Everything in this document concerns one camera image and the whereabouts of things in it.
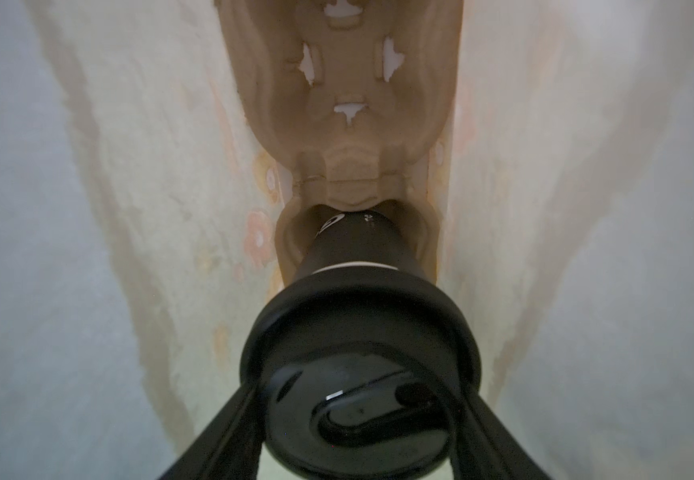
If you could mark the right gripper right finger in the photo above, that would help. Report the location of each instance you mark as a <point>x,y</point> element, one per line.
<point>485,449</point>

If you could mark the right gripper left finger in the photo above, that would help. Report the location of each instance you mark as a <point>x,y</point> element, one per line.
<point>230,446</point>

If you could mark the black paper coffee cup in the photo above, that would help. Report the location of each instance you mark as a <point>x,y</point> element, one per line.
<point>362,361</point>

